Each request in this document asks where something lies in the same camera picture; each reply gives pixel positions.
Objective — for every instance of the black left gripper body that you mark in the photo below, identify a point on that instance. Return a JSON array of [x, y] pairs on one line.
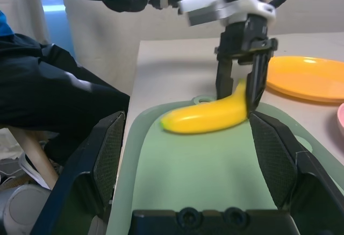
[[247, 38]]

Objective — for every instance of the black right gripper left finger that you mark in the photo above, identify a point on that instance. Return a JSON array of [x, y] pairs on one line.
[[88, 170]]

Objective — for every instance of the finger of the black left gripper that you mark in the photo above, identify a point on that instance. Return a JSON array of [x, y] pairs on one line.
[[258, 81], [224, 76]]

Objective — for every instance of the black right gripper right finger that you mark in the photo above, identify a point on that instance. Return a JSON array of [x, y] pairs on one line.
[[282, 170]]

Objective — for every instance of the yellow toy banana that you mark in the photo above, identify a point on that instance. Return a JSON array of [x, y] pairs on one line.
[[204, 116]]

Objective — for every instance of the yellow round plate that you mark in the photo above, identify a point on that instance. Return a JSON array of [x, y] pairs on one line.
[[303, 76]]

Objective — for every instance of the wooden stool leg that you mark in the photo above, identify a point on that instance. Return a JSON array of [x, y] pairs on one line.
[[35, 157]]

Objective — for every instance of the pink round plate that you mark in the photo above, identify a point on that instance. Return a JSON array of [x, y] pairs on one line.
[[340, 119]]

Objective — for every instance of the silver left robot leg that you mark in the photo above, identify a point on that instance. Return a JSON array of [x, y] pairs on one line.
[[21, 210]]

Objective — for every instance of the pale green silicone mat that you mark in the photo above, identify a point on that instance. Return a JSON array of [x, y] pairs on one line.
[[193, 170]]

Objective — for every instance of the blue background panel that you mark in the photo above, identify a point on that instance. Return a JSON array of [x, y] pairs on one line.
[[52, 17]]

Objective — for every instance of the person blue shirt torso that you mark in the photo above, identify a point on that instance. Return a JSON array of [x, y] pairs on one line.
[[5, 25]]

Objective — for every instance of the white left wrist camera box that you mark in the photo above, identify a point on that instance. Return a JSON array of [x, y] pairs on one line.
[[215, 6]]

